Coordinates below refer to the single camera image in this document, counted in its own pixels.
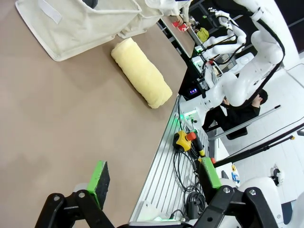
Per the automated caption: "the beige fabric basket with strap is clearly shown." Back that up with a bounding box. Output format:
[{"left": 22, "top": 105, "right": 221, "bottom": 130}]
[{"left": 15, "top": 0, "right": 143, "bottom": 62}]

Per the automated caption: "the yellow emergency stop red button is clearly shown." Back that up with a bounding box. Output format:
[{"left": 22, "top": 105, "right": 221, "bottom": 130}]
[{"left": 173, "top": 130, "right": 197, "bottom": 153}]

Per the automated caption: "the yellow rolled towel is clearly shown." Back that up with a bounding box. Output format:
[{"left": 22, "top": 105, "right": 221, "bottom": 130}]
[{"left": 111, "top": 37, "right": 173, "bottom": 109}]

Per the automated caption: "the black coiled cable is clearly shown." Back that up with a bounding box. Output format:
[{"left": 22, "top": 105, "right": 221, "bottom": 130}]
[{"left": 173, "top": 148, "right": 205, "bottom": 192}]

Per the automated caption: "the black power adapter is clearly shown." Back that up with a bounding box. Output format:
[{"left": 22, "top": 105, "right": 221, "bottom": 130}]
[{"left": 187, "top": 191, "right": 205, "bottom": 219}]

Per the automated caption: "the background person white coverall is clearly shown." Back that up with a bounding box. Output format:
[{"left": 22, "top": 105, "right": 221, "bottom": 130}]
[{"left": 163, "top": 0, "right": 191, "bottom": 26}]

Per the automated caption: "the yellow green background object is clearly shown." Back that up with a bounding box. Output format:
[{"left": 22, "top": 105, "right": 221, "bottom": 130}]
[{"left": 196, "top": 27, "right": 210, "bottom": 43}]

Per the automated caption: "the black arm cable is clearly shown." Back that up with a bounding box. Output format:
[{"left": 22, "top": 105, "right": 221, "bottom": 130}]
[{"left": 246, "top": 7, "right": 285, "bottom": 107}]

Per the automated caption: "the silver metal pole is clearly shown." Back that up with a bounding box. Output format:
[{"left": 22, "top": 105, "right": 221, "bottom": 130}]
[{"left": 215, "top": 104, "right": 281, "bottom": 139}]

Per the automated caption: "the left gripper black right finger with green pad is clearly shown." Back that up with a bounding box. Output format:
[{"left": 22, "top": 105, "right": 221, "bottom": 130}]
[{"left": 194, "top": 156, "right": 278, "bottom": 228}]

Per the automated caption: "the yellow black hand tool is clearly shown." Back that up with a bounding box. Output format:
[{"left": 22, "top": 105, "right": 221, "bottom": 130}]
[{"left": 192, "top": 137, "right": 207, "bottom": 158}]

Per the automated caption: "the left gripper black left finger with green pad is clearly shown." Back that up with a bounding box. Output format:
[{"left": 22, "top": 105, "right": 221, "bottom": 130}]
[{"left": 34, "top": 161, "right": 114, "bottom": 228}]

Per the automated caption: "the red item on background table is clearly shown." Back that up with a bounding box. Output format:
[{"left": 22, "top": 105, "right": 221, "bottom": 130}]
[{"left": 171, "top": 20, "right": 190, "bottom": 32}]

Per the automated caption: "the aluminium slotted base plate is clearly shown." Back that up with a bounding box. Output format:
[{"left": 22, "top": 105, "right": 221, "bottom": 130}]
[{"left": 129, "top": 95, "right": 216, "bottom": 223}]

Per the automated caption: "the black tripod leg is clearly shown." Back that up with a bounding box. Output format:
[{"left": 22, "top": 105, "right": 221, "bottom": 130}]
[{"left": 213, "top": 123, "right": 304, "bottom": 167}]

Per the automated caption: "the brown background table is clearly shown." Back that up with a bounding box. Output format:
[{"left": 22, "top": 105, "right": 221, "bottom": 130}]
[{"left": 161, "top": 14, "right": 203, "bottom": 59}]

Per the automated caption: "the seated person in black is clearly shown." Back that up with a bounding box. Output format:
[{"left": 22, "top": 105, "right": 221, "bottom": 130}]
[{"left": 201, "top": 89, "right": 269, "bottom": 140}]

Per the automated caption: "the white structural column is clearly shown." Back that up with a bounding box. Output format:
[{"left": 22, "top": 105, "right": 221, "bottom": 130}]
[{"left": 273, "top": 0, "right": 304, "bottom": 68}]

